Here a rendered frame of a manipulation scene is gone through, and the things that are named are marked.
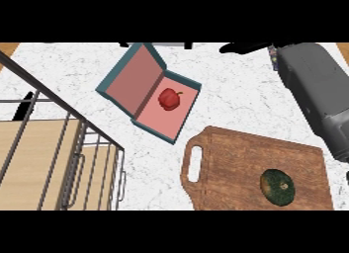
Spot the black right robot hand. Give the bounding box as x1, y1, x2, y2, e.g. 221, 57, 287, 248
218, 42, 282, 55

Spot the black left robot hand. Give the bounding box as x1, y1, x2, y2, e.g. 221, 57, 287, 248
11, 91, 38, 122

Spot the red bell pepper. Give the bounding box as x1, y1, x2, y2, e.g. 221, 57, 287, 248
157, 87, 184, 112

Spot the teal cardboard box pink inside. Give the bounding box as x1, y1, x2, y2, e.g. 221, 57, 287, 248
94, 42, 203, 146

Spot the brown wooden cutting board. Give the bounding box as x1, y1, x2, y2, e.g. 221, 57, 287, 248
180, 125, 335, 211

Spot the pale wooden basket shelf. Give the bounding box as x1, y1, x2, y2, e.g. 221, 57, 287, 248
0, 119, 120, 211

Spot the dark green squash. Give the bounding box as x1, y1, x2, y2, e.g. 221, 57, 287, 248
259, 168, 296, 208

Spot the grey wire basket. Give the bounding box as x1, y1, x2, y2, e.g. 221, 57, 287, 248
0, 42, 129, 211

